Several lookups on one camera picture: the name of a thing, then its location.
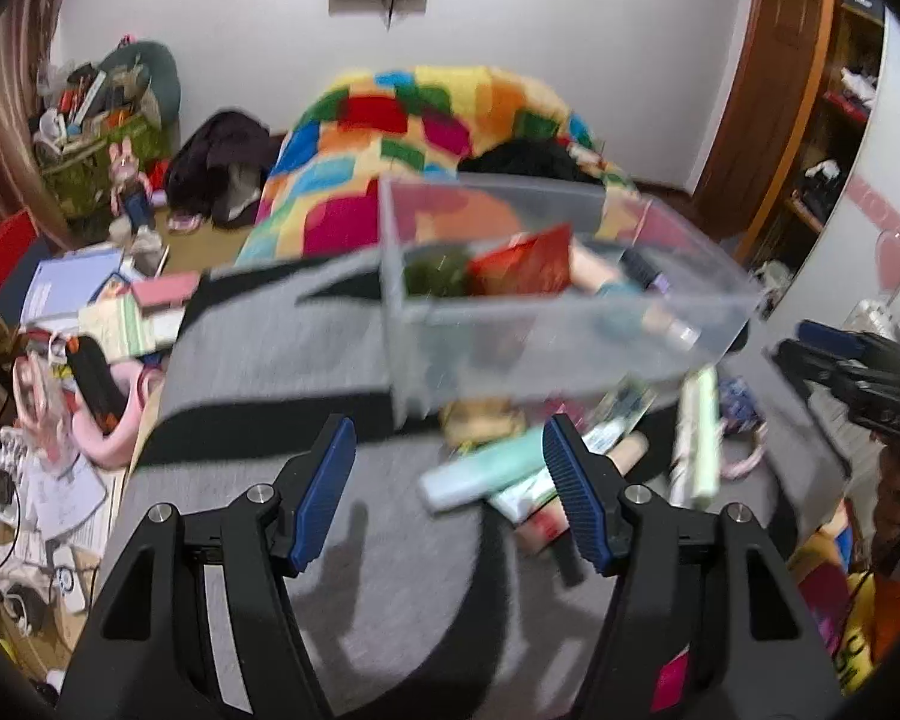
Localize grey black striped blanket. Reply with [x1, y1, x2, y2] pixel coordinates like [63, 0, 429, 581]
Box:
[117, 246, 860, 720]

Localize dark purple cosmetic tube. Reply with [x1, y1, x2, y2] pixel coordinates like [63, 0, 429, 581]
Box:
[618, 248, 674, 294]

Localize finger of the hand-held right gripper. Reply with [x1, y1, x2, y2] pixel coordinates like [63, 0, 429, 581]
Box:
[795, 319, 875, 362]
[767, 340, 871, 407]

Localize pink hair band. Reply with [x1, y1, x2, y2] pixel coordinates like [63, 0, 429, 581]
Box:
[718, 420, 767, 481]

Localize beige cosmetic tube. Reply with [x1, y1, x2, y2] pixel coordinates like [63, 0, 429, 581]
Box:
[570, 238, 703, 351]

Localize green basket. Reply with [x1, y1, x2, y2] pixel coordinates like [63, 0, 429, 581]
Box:
[40, 124, 167, 220]

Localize red box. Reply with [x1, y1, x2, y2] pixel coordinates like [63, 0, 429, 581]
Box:
[0, 208, 43, 310]

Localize white pink wardrobe panel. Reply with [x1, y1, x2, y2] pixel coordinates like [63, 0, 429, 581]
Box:
[765, 11, 900, 323]

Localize black bag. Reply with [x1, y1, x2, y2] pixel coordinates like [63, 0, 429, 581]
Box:
[165, 110, 280, 228]

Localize grey green cushion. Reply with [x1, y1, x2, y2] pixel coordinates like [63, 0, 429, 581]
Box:
[94, 40, 182, 130]

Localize tan cosmetic bottle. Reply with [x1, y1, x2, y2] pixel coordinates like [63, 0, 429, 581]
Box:
[514, 431, 651, 556]

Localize light green cosmetic tube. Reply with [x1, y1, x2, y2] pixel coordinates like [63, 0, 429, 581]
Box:
[418, 431, 565, 515]

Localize pink plastic headband stand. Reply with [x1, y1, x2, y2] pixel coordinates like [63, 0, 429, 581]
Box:
[13, 355, 164, 471]

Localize wooden door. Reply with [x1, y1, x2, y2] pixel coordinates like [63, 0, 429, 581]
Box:
[691, 0, 842, 245]

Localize blue white folder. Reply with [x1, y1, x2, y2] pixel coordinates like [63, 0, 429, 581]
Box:
[21, 250, 125, 325]

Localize black cloth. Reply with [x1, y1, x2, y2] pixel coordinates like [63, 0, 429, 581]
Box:
[457, 138, 602, 185]

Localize pink book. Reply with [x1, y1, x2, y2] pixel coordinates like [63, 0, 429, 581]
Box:
[130, 273, 201, 309]

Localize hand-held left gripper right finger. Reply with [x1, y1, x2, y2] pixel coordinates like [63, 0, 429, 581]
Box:
[542, 414, 845, 720]

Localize green book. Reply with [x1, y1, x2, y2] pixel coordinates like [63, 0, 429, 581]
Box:
[81, 292, 186, 362]

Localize colourful patchwork blanket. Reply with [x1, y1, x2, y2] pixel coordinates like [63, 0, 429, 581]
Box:
[234, 65, 640, 265]

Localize wooden shelf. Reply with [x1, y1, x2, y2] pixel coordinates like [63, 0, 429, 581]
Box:
[748, 0, 887, 301]

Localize white cosmetic tube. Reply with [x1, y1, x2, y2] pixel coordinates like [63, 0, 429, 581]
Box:
[669, 366, 722, 509]

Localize red snack packet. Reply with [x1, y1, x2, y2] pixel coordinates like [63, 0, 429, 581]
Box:
[467, 223, 575, 299]

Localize pink bunny doll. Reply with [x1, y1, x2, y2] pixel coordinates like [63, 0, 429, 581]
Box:
[108, 138, 163, 250]

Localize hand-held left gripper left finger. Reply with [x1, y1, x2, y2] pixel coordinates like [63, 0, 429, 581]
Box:
[60, 414, 357, 720]

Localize yellow red printed cloth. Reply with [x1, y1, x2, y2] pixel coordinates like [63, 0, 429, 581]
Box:
[786, 499, 882, 695]

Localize loose white papers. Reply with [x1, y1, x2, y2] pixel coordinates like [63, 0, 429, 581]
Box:
[13, 454, 111, 550]

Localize brown striped curtain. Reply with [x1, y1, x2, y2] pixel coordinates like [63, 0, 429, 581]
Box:
[0, 0, 77, 248]

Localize dark green pouch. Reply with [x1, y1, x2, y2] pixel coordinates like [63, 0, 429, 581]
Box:
[403, 246, 475, 302]

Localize clear plastic storage box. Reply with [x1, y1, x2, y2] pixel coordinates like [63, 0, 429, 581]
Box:
[377, 172, 766, 428]

